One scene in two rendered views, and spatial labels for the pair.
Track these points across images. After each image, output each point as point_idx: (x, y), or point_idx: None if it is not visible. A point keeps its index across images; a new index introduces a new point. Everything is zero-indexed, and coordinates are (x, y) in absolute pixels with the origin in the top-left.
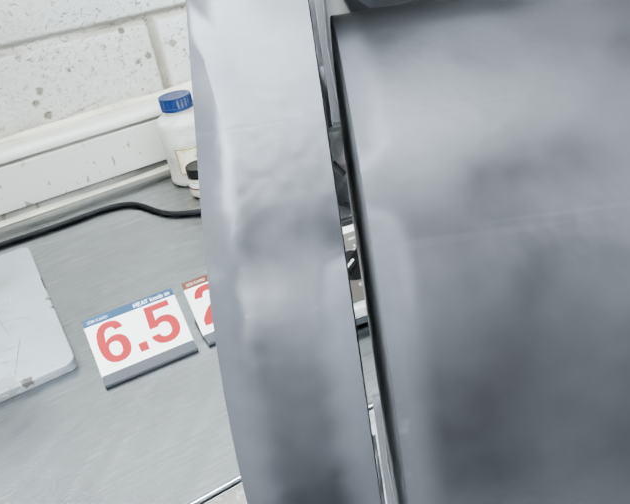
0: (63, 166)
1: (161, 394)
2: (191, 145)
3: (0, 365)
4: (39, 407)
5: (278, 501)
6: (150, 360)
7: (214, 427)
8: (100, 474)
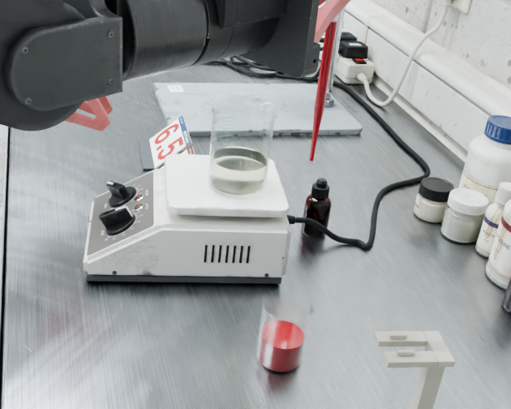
0: (467, 121)
1: (111, 154)
2: (466, 172)
3: (194, 113)
4: (144, 125)
5: None
6: (148, 153)
7: (58, 163)
8: (64, 134)
